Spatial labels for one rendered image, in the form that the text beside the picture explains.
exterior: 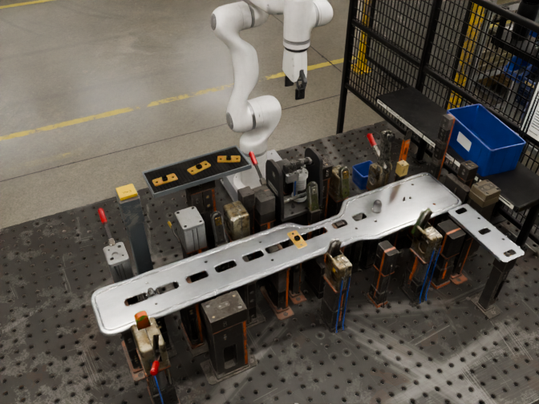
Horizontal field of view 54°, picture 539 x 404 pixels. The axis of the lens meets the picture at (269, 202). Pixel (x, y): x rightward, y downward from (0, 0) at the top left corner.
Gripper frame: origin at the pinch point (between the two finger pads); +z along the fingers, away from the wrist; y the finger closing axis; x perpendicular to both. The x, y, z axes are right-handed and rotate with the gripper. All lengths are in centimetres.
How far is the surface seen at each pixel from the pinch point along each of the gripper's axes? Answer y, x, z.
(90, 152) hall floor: -201, -75, 145
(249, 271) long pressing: 33, -28, 45
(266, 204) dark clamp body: 9.8, -13.2, 39.1
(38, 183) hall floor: -177, -112, 146
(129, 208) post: 0, -60, 34
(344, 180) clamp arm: 7.3, 19.4, 38.7
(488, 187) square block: 30, 68, 38
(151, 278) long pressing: 25, -59, 45
